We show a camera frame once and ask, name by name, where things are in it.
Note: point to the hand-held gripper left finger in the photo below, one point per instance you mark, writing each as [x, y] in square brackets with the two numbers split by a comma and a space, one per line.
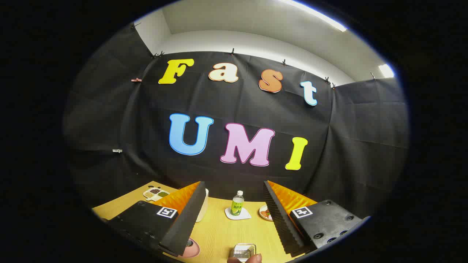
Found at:
[188, 219]

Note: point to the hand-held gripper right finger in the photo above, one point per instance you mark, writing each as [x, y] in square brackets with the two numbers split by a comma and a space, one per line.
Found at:
[279, 219]

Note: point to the white plate of food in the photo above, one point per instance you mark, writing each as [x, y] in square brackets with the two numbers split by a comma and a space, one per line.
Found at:
[264, 213]

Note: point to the white toaster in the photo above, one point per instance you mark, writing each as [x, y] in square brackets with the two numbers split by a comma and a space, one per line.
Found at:
[203, 206]

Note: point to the pink plate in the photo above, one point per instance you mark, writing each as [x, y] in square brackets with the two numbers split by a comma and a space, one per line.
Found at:
[193, 250]

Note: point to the white coaster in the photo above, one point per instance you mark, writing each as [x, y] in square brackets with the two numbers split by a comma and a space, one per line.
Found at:
[245, 215]

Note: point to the white divided condiment dish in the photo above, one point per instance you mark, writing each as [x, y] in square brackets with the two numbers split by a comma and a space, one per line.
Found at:
[155, 192]

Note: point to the green label drink bottle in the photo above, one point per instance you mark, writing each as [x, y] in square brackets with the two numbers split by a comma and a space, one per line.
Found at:
[237, 206]

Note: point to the perforated metal tray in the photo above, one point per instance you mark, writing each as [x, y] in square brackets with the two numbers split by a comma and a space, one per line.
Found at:
[243, 251]

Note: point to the ceiling light panel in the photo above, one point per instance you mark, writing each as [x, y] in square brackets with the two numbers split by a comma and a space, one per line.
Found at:
[386, 71]

